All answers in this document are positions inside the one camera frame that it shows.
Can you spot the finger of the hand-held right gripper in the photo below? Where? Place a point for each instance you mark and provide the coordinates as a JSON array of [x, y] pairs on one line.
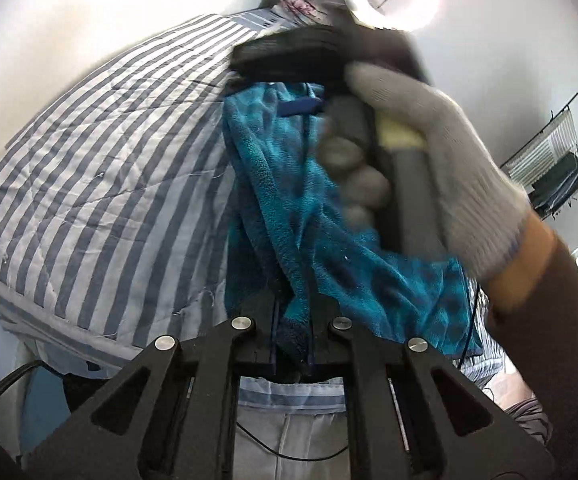
[[299, 108]]

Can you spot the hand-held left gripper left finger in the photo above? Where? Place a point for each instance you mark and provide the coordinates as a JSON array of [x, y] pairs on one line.
[[256, 345]]

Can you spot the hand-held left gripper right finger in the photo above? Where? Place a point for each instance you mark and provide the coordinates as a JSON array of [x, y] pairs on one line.
[[331, 345]]

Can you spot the teal fleece garment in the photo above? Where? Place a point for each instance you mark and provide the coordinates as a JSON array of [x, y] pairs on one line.
[[279, 195]]

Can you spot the person's right forearm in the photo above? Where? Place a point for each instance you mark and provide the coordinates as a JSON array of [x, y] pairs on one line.
[[559, 340]]

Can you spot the person's right hand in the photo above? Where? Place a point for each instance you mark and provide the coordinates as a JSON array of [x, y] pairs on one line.
[[469, 185]]

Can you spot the blue striped bedspread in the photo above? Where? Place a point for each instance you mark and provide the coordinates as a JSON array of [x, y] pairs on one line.
[[94, 170]]

